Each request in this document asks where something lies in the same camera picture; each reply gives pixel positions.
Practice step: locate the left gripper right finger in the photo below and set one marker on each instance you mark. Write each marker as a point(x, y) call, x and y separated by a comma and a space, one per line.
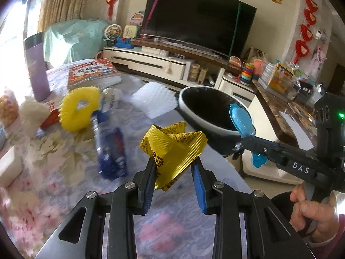
point(203, 183)

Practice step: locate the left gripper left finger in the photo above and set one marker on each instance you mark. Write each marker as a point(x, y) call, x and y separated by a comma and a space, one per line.
point(145, 184)

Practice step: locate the blue clear plastic bag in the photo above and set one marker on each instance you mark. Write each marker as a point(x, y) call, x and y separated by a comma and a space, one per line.
point(110, 147)

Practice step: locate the yellow snack wrapper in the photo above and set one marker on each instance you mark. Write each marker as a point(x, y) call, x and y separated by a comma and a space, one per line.
point(173, 150)

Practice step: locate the white foam fruit net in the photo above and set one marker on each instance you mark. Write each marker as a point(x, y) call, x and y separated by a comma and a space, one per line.
point(154, 100)

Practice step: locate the cartoon paper wrapper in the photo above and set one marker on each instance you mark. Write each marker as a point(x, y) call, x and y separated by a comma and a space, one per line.
point(110, 99)

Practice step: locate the yellow foam fruit net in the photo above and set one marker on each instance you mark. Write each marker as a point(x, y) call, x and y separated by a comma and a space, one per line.
point(77, 107)

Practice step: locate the white tissue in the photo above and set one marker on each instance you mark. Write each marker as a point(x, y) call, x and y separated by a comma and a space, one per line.
point(32, 115)

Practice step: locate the white foam block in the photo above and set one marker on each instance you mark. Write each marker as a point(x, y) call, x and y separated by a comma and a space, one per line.
point(11, 167)

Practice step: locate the red white milk carton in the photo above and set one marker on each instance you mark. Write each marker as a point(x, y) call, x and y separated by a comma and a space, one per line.
point(54, 107)

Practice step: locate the white trash bin black liner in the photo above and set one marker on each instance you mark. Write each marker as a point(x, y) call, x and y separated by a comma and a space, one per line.
point(207, 109)

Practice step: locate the person's right hand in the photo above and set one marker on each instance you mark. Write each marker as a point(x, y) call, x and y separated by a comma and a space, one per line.
point(325, 215)

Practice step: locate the marble top side counter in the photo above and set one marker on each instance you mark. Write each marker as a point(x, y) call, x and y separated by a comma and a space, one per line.
point(268, 113)

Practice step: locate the yellow picture book box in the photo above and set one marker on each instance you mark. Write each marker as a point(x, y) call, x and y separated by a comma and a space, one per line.
point(280, 78)

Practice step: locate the red children's book stack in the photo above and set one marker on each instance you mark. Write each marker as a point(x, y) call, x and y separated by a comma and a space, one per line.
point(99, 73)

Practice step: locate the white tv cabinet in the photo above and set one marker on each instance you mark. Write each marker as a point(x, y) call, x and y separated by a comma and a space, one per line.
point(175, 71)

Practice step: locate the yellow toy phone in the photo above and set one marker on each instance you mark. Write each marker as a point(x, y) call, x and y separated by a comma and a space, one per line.
point(130, 32)

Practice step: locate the toy ferris wheel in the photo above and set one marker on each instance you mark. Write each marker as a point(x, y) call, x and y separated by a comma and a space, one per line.
point(112, 33)

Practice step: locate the clear jar of snack balls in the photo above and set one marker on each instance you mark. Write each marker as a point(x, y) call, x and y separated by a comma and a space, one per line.
point(9, 108)

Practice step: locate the teal cloth covered armchair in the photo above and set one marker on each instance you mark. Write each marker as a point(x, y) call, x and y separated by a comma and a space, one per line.
point(73, 40)

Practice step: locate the black flat screen television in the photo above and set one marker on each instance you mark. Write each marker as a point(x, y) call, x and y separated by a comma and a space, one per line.
point(222, 26)

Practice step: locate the purple thermos bottle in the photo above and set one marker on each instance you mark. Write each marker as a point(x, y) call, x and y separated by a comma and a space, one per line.
point(33, 50)

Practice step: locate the beige curtain right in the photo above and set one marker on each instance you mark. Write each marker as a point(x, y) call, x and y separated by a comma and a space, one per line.
point(55, 11)

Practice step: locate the colourful stacking ring toy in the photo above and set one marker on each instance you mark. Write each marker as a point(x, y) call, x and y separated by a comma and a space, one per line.
point(247, 74)

